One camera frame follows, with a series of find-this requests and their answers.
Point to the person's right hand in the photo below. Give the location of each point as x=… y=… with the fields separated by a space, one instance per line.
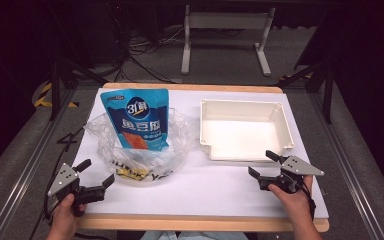
x=296 y=203

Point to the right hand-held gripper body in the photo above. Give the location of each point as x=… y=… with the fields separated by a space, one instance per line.
x=296 y=166

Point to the yellow black hazard tape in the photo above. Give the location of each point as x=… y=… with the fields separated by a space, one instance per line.
x=43 y=96

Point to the white plastic box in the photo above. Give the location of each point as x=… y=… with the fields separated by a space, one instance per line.
x=243 y=133

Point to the white metal desk frame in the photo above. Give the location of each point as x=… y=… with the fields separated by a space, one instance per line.
x=226 y=20

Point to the aluminium floor rail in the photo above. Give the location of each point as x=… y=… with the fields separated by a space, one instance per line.
x=26 y=166
x=343 y=160

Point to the clear plastic bag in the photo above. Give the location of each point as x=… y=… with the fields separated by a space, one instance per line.
x=176 y=140

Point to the person's left hand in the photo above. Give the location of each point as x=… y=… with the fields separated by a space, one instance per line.
x=64 y=213

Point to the white table sheet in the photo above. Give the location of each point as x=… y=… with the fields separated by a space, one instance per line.
x=193 y=193

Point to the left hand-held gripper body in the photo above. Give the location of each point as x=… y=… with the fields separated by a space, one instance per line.
x=63 y=178

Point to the black tripod stand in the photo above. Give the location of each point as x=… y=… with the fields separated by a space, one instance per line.
x=328 y=93
x=56 y=86

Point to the blue snack pouch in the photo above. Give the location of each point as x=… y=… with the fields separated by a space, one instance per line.
x=140 y=116

